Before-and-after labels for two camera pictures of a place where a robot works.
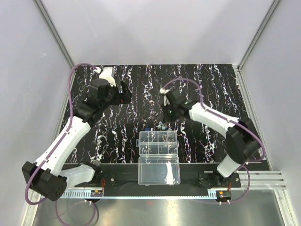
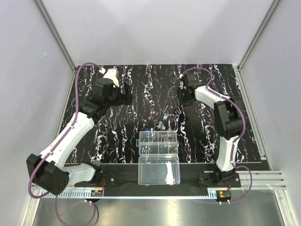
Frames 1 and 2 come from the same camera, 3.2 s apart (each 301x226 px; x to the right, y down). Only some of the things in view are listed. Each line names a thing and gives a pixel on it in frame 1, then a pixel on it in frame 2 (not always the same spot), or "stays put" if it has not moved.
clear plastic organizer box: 158,163 stays put
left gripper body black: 124,93 stays put
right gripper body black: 168,115 → 182,100
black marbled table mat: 113,136 stays put
